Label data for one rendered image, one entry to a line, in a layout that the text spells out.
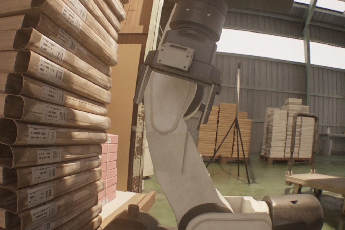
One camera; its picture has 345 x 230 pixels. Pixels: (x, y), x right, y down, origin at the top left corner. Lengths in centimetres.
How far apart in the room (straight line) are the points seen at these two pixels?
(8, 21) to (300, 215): 81
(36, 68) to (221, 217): 49
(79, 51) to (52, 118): 21
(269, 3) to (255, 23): 985
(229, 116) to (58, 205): 456
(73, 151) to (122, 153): 97
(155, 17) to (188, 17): 142
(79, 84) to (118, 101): 100
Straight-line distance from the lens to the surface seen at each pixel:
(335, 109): 1107
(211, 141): 493
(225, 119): 497
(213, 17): 41
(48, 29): 53
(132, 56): 166
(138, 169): 166
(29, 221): 52
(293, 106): 554
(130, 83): 162
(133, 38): 184
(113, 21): 86
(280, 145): 541
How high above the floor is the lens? 51
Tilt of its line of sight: 8 degrees up
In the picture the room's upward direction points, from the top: 6 degrees clockwise
